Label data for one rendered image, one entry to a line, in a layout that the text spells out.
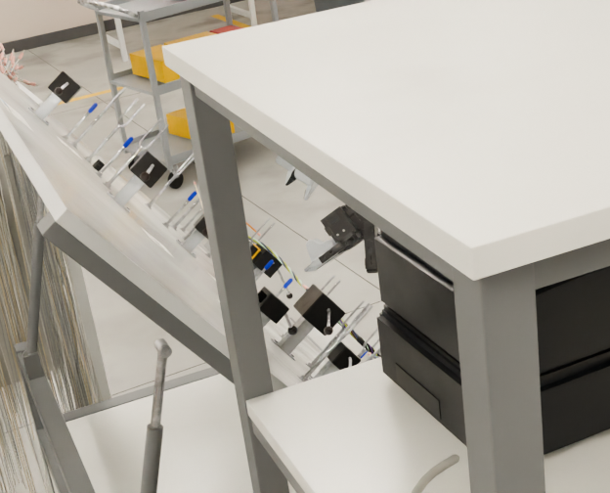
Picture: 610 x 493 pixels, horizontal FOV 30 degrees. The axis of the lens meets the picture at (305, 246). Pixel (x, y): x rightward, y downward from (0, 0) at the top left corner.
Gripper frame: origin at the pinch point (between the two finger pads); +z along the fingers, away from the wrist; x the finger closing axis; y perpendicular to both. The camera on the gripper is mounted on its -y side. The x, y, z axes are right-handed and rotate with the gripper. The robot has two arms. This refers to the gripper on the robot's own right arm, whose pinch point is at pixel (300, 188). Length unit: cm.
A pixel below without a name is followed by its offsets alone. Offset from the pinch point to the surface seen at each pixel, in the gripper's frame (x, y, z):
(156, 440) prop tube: 74, 55, 20
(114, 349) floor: -191, -68, 129
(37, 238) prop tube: -11, 46, 25
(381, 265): 103, 54, -19
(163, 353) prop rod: 74, 58, 8
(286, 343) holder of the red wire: 57, 29, 11
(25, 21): -787, -179, 102
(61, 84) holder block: 4, 57, -9
